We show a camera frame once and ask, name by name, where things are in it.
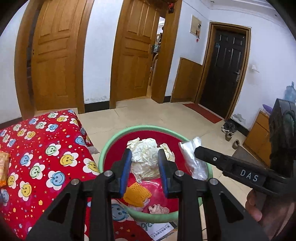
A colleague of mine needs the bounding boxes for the middle wooden door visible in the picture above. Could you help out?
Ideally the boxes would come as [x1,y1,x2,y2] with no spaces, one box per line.
[110,1,182,108]

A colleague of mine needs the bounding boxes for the wall light switch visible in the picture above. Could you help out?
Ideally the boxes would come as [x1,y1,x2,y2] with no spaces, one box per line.
[251,64,259,73]

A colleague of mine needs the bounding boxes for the blue water jug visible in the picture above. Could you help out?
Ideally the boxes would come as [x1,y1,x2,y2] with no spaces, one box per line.
[284,81,296,103]

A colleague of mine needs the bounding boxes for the wooden door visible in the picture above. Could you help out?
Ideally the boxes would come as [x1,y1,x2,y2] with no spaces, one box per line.
[110,1,182,108]
[14,1,94,119]

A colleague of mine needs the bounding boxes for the person's right hand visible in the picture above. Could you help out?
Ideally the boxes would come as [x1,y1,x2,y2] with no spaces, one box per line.
[245,190,295,240]

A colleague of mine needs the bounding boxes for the wall electrical box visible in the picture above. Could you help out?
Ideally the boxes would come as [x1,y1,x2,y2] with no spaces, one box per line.
[190,15,202,37]

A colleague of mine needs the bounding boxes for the low wooden wall panel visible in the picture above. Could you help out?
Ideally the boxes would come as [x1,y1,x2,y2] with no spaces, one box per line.
[171,57,203,102]

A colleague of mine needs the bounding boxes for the red bin with green rim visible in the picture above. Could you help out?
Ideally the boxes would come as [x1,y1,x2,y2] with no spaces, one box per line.
[98,125,190,223]

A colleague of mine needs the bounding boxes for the clear plastic bag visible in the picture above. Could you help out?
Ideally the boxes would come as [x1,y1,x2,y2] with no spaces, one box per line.
[179,137,208,181]

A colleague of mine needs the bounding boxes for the wooden side cabinet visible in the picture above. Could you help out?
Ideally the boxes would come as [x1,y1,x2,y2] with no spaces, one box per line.
[243,110,271,167]

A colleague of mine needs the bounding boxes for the pink wrapper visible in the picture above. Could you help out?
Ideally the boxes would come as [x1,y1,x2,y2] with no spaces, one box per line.
[148,204,170,214]

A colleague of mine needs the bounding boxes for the shoes by the door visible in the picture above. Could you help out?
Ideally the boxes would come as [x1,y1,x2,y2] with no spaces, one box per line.
[221,120,240,150]

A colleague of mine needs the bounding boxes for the red smiley flower tablecloth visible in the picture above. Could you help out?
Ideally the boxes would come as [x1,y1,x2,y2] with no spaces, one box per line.
[0,109,153,241]

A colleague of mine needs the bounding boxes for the red door mat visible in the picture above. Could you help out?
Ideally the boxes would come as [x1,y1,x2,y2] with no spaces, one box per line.
[184,103,222,123]

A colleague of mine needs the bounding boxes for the black entrance door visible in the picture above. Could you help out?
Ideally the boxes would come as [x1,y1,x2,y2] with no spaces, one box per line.
[195,22,251,120]

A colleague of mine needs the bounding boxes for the white paper ball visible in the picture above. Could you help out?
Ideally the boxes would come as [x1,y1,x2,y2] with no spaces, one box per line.
[127,138,175,184]

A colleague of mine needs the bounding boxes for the orange snack packet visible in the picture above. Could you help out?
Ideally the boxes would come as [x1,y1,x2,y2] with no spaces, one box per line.
[0,151,10,187]

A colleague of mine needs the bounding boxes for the left wooden door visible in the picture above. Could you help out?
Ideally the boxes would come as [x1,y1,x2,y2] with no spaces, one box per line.
[14,1,94,119]

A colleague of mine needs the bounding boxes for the yellow mesh cloth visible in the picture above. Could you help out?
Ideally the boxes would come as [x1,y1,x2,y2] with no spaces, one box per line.
[123,182,152,207]

